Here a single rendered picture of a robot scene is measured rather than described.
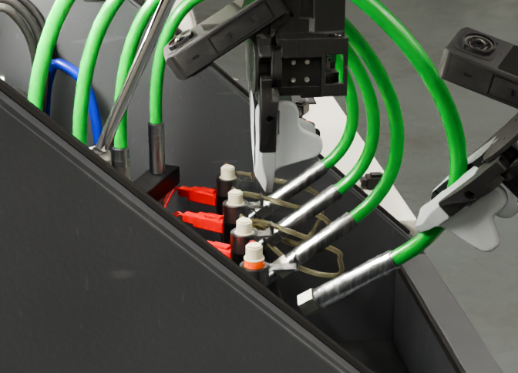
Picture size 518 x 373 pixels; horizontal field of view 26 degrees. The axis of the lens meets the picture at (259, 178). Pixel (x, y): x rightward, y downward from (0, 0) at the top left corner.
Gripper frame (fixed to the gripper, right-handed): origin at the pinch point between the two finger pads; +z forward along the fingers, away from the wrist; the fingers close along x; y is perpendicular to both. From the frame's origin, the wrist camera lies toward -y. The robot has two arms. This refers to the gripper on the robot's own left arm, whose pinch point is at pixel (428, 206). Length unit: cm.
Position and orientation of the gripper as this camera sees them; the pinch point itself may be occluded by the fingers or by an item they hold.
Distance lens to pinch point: 93.0
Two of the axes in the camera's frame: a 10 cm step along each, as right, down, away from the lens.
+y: 7.1, 7.0, 0.4
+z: -5.3, 5.0, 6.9
